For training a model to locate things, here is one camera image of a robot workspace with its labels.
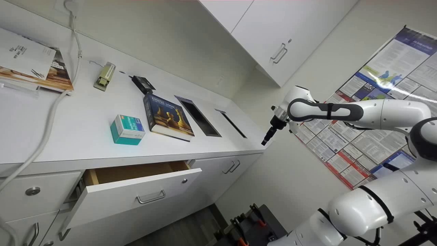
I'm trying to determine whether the open white drawer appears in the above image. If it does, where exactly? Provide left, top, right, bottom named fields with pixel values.
left=58, top=161, right=202, bottom=240

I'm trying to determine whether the beige stapler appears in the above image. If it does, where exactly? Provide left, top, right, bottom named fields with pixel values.
left=93, top=62, right=116, bottom=91

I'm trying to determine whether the stack of papers and magazines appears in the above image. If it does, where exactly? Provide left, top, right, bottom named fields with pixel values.
left=0, top=28, right=73, bottom=92

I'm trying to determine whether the teal small box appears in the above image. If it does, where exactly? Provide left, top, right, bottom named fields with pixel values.
left=110, top=114, right=144, bottom=144

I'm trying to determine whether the white cable on counter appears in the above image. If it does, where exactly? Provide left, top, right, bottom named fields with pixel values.
left=0, top=0, right=84, bottom=192

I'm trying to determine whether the black stand with red clamps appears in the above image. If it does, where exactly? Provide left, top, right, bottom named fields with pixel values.
left=213, top=203, right=287, bottom=246

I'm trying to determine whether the metal handle of door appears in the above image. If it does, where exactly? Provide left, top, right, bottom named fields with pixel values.
left=270, top=42, right=288, bottom=64

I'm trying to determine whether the black small device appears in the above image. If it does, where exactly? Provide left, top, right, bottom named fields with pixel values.
left=131, top=75, right=154, bottom=94

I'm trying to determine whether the wall poster with red border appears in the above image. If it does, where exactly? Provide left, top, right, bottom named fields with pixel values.
left=292, top=25, right=437, bottom=188

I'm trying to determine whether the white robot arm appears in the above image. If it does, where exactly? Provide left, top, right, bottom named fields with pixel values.
left=266, top=86, right=437, bottom=246

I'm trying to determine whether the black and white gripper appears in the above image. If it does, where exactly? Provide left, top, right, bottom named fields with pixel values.
left=261, top=105, right=288, bottom=146

